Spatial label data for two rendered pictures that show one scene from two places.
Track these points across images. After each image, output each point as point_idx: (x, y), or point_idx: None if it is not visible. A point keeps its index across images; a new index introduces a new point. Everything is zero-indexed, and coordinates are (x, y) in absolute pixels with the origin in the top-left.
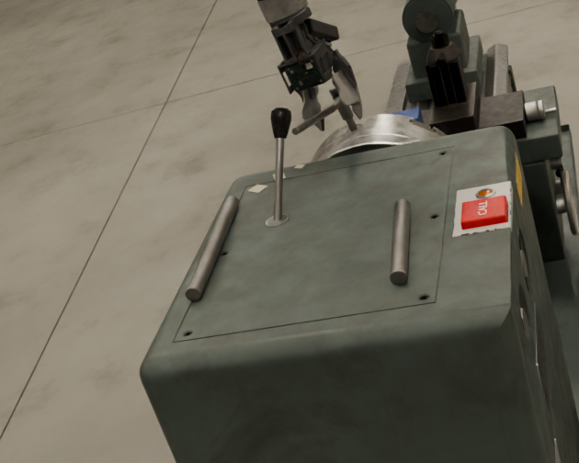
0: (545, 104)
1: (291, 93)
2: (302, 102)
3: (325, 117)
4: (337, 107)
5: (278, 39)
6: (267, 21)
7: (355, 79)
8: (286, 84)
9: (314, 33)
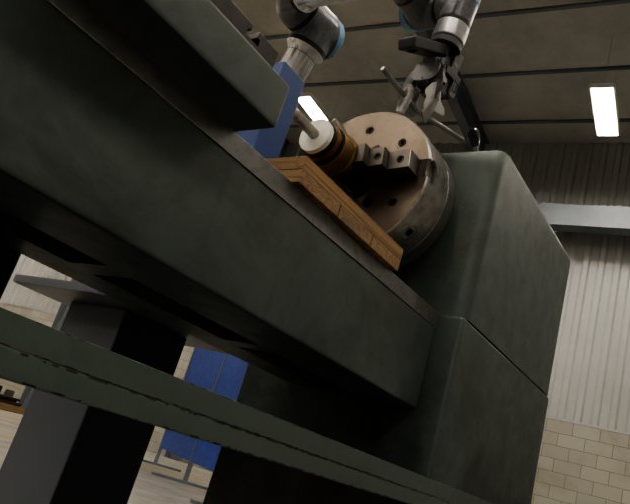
0: None
1: (452, 99)
2: (438, 98)
3: (429, 121)
4: (408, 106)
5: (458, 62)
6: (463, 46)
7: (399, 95)
8: (455, 92)
9: (426, 56)
